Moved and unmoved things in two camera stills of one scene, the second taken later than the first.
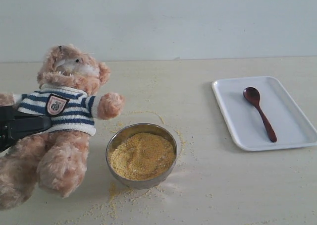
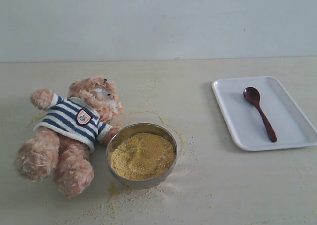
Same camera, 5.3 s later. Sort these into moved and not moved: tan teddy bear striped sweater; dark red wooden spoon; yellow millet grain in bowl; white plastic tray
Moved: tan teddy bear striped sweater
Not moved: dark red wooden spoon; yellow millet grain in bowl; white plastic tray
